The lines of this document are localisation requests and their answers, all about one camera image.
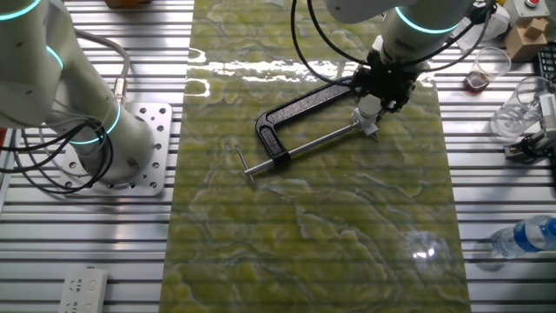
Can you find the black C-clamp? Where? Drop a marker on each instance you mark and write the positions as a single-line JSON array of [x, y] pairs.
[[295, 108]]

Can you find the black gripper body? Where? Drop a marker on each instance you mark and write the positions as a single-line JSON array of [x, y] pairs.
[[388, 78]]

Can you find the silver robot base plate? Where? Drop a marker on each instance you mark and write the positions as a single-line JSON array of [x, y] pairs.
[[158, 130]]

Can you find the white power strip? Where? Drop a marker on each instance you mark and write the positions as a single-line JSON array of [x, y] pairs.
[[82, 291]]

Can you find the small wooden block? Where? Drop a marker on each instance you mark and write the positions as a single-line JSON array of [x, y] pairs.
[[536, 27]]

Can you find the black and metal tool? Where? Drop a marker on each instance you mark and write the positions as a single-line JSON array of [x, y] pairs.
[[527, 148]]

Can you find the white ribbed device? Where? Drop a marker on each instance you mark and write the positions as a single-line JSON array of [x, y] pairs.
[[548, 111]]

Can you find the tan cardboard box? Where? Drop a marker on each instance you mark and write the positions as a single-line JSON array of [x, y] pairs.
[[523, 48]]

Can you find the clear plastic cup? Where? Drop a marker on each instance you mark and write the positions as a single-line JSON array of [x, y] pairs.
[[517, 113]]

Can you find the black keyboard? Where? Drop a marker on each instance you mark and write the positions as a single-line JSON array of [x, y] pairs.
[[548, 63]]

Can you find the green marble pattern mat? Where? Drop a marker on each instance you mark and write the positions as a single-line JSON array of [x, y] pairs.
[[304, 243]]

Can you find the blue label water bottle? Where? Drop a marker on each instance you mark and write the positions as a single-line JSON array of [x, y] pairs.
[[525, 237]]

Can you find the grey emergency stop box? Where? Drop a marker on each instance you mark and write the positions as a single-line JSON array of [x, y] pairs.
[[532, 12]]

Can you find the white light bulb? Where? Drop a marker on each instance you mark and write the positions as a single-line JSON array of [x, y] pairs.
[[369, 105]]

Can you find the glass beaker with dark liquid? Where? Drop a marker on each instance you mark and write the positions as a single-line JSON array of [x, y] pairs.
[[482, 76]]

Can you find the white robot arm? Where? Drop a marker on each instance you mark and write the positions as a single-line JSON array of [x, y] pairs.
[[87, 108]]

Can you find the white crumpled plastic bag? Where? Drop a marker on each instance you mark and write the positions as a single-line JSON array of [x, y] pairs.
[[495, 26]]

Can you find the brown wooden item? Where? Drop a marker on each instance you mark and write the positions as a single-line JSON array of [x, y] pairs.
[[126, 3]]

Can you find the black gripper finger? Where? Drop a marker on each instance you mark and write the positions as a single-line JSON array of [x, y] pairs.
[[360, 90], [394, 102]]

